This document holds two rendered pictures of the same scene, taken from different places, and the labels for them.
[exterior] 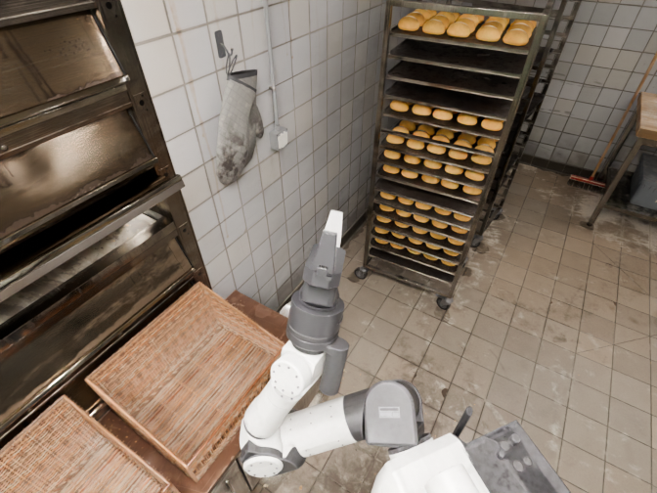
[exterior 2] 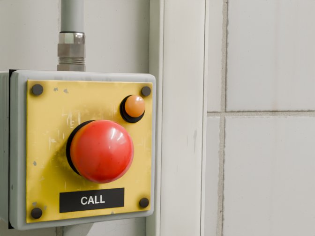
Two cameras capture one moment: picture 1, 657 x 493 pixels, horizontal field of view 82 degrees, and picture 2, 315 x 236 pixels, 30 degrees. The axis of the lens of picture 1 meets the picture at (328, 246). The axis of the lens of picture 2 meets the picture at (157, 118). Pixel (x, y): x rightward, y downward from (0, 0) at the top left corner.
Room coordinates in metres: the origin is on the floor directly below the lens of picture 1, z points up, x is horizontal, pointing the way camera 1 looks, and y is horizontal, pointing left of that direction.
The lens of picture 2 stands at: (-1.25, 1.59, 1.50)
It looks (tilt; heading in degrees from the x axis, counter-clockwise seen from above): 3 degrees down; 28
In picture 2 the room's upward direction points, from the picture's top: 1 degrees clockwise
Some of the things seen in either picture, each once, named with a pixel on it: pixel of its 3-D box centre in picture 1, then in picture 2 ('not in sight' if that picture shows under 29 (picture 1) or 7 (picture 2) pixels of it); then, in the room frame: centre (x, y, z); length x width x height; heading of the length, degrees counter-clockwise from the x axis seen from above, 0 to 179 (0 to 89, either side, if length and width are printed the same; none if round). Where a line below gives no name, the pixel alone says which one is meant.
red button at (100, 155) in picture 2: not in sight; (99, 150); (-0.94, 1.79, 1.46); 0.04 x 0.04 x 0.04; 58
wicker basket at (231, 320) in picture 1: (197, 370); not in sight; (0.77, 0.52, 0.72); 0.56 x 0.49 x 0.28; 148
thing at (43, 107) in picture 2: not in sight; (71, 143); (-0.92, 1.83, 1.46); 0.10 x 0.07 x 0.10; 148
